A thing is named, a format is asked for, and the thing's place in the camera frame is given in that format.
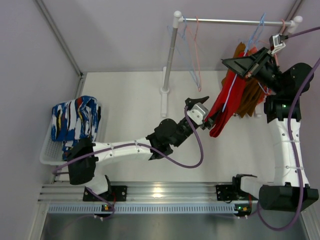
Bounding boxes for brown garment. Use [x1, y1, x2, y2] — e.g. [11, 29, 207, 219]
[221, 42, 265, 118]

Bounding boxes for aluminium mounting rail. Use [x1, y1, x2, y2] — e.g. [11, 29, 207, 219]
[37, 181, 221, 204]

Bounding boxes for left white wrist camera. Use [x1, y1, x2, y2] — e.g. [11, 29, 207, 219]
[187, 103, 209, 126]

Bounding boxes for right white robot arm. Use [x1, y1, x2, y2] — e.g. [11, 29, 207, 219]
[222, 47, 319, 213]

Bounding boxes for empty pink hanger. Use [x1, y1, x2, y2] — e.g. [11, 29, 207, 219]
[274, 19, 286, 66]

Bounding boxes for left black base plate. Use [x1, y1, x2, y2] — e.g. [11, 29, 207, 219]
[82, 185, 128, 202]

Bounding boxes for white plastic basket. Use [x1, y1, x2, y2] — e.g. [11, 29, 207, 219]
[39, 99, 105, 166]

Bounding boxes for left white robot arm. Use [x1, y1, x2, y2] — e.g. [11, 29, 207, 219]
[66, 96, 212, 195]

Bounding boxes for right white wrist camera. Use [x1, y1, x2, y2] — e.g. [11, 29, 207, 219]
[269, 33, 288, 55]

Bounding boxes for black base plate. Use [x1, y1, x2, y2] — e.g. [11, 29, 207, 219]
[215, 184, 249, 202]
[82, 185, 128, 202]

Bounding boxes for silver clothes rack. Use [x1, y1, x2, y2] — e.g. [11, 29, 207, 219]
[160, 10, 303, 118]

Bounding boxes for blue white patterned shorts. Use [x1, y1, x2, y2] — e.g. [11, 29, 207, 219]
[50, 95, 101, 161]

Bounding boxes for red garment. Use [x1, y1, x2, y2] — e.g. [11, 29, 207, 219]
[205, 51, 251, 138]

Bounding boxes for light blue wire hanger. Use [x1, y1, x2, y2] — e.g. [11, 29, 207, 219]
[174, 17, 202, 91]

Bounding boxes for grey slotted cable duct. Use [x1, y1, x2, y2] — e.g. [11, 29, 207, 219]
[47, 203, 250, 214]

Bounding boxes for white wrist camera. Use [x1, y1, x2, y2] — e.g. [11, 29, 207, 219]
[269, 33, 288, 55]
[187, 103, 209, 126]

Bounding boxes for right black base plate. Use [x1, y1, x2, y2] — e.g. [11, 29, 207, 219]
[215, 184, 249, 202]

